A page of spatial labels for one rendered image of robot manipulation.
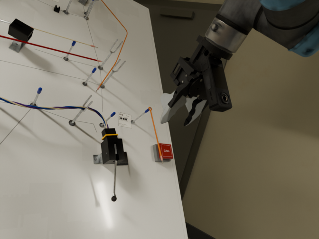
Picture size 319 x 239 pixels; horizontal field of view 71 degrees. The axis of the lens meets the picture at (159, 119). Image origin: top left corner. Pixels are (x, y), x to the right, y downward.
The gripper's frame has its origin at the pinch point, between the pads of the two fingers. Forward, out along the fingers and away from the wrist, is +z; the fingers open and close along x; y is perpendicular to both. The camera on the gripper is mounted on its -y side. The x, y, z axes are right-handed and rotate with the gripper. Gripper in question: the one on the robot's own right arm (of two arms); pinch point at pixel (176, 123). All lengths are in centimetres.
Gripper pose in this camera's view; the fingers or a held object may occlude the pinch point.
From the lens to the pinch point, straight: 55.8
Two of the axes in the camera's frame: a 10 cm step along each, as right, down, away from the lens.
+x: -7.8, -0.9, -6.2
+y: -4.2, -6.5, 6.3
